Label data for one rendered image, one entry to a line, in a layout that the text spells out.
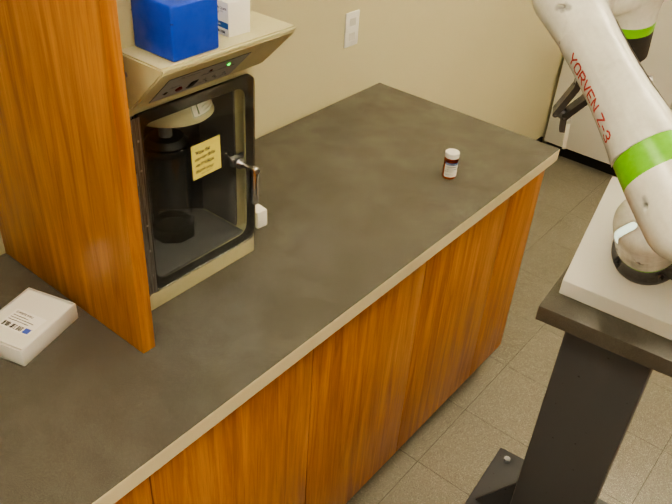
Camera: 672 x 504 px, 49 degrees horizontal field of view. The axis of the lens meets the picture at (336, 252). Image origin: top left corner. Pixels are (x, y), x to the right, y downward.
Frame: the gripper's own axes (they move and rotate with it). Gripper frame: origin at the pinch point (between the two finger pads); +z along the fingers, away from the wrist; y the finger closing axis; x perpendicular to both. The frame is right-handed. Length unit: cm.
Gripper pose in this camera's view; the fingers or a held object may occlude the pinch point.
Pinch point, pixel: (599, 143)
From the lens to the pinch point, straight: 159.0
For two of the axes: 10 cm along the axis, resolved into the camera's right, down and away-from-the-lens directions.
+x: 2.2, -7.2, 6.6
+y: 9.7, 1.1, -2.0
